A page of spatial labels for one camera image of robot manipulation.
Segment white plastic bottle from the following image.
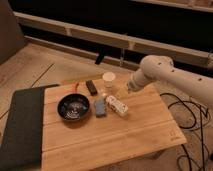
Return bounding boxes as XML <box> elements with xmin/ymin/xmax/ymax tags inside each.
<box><xmin>106</xmin><ymin>95</ymin><xmax>128</xmax><ymax>116</ymax></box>

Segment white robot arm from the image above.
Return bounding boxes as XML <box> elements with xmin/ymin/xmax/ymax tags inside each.
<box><xmin>127</xmin><ymin>55</ymin><xmax>213</xmax><ymax>109</ymax></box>

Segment black ceramic bowl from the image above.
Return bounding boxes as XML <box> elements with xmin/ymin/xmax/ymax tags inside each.
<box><xmin>57</xmin><ymin>93</ymin><xmax>90</xmax><ymax>122</ymax></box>

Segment white paper cup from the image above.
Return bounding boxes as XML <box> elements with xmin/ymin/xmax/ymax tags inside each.
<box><xmin>102</xmin><ymin>72</ymin><xmax>116</xmax><ymax>88</ymax></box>

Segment black remote control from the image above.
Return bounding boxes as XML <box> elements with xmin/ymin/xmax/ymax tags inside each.
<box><xmin>86</xmin><ymin>80</ymin><xmax>97</xmax><ymax>95</ymax></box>

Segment blue sponge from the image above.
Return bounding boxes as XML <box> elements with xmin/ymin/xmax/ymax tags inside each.
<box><xmin>94</xmin><ymin>98</ymin><xmax>106</xmax><ymax>117</ymax></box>

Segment black stand leg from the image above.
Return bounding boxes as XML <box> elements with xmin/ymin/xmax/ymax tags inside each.
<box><xmin>95</xmin><ymin>51</ymin><xmax>105</xmax><ymax>65</ymax></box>

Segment wooden table board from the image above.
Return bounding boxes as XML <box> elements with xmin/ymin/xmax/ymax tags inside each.
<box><xmin>41</xmin><ymin>85</ymin><xmax>186</xmax><ymax>171</ymax></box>

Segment dark grey mat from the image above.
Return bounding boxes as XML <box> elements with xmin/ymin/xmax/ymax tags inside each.
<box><xmin>0</xmin><ymin>84</ymin><xmax>56</xmax><ymax>171</ymax></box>

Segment black floor cables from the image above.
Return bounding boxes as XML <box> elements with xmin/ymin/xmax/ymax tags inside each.
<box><xmin>160</xmin><ymin>92</ymin><xmax>213</xmax><ymax>171</ymax></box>

